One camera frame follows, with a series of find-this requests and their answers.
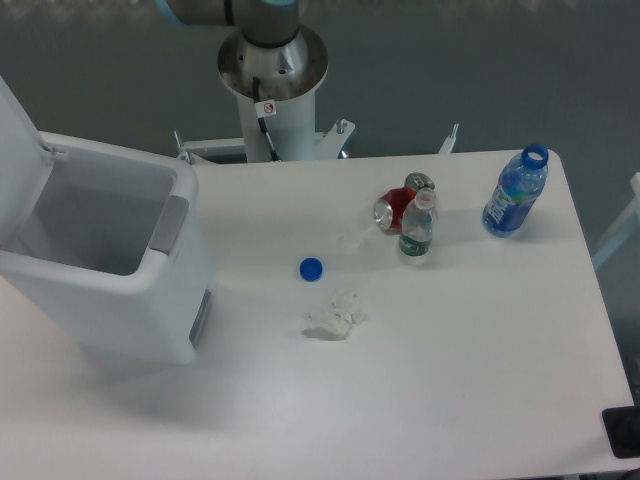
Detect white trash can lid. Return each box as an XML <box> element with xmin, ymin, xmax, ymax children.
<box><xmin>1</xmin><ymin>81</ymin><xmax>69</xmax><ymax>250</ymax></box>

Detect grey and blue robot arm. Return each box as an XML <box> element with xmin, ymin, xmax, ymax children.
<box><xmin>155</xmin><ymin>0</ymin><xmax>300</xmax><ymax>48</ymax></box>

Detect blue bottle cap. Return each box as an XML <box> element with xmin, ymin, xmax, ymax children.
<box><xmin>299</xmin><ymin>257</ymin><xmax>324</xmax><ymax>282</ymax></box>

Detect crushed red soda can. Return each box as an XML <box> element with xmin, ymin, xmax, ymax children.
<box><xmin>372</xmin><ymin>172</ymin><xmax>435</xmax><ymax>234</ymax></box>

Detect white trash can body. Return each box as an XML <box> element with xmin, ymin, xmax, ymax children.
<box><xmin>1</xmin><ymin>133</ymin><xmax>213</xmax><ymax>364</ymax></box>

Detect crumpled white tissue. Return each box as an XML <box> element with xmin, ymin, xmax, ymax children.
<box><xmin>302</xmin><ymin>290</ymin><xmax>367</xmax><ymax>341</ymax></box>

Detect small clear green-label bottle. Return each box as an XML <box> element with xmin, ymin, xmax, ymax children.
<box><xmin>399</xmin><ymin>187</ymin><xmax>437</xmax><ymax>257</ymax></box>

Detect blue drink bottle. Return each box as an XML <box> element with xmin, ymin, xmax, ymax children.
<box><xmin>482</xmin><ymin>143</ymin><xmax>549</xmax><ymax>238</ymax></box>

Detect black device at corner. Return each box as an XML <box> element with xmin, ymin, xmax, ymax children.
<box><xmin>602</xmin><ymin>406</ymin><xmax>639</xmax><ymax>459</ymax></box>

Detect white metal base frame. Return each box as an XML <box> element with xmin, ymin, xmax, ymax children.
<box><xmin>173</xmin><ymin>118</ymin><xmax>461</xmax><ymax>165</ymax></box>

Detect black cable on pedestal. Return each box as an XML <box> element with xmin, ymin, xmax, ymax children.
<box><xmin>252</xmin><ymin>77</ymin><xmax>282</xmax><ymax>162</ymax></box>

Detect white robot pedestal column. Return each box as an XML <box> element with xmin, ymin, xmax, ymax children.
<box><xmin>217</xmin><ymin>26</ymin><xmax>328</xmax><ymax>163</ymax></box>

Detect white frame at right edge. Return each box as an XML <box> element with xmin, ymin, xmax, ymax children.
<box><xmin>591</xmin><ymin>172</ymin><xmax>639</xmax><ymax>271</ymax></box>

